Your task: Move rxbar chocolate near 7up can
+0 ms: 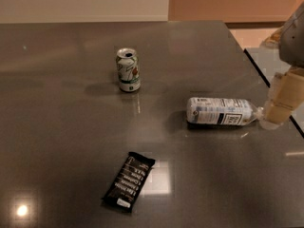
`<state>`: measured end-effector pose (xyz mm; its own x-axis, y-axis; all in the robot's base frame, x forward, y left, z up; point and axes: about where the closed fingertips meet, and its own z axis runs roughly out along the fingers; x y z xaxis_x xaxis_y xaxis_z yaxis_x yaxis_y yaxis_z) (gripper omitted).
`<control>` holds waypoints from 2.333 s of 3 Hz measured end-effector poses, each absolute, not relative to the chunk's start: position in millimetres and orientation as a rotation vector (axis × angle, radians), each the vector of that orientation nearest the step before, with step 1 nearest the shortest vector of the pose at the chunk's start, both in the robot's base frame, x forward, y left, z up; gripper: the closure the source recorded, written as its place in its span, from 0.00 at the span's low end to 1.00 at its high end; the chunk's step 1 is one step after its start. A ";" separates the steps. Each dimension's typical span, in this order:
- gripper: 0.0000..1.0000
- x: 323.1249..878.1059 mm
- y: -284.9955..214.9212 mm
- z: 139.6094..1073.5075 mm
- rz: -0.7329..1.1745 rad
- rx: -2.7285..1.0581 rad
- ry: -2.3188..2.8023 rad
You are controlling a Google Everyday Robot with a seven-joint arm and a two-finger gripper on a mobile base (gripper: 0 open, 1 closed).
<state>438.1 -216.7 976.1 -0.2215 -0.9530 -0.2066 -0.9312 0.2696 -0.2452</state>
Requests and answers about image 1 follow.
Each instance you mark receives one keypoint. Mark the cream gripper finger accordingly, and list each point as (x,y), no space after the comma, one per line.
(286,94)

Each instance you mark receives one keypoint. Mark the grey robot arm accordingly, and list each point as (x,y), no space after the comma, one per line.
(291,43)

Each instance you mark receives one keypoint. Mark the green white 7up can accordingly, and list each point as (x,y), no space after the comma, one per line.
(128,69)

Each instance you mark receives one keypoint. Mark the black rxbar chocolate bar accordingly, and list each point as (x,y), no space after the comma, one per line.
(128,183)

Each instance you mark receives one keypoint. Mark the clear plastic water bottle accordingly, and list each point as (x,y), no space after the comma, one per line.
(221,111)

